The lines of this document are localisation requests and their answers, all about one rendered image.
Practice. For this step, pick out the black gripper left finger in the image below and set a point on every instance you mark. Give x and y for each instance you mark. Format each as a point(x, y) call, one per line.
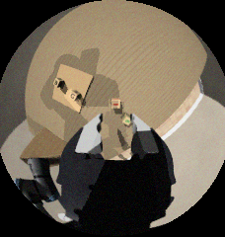
point(85, 143)

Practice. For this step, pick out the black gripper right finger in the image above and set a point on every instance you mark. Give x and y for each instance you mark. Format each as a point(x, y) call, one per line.
point(149, 145)

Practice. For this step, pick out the beige mat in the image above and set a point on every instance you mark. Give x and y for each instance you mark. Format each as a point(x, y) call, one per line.
point(74, 79)

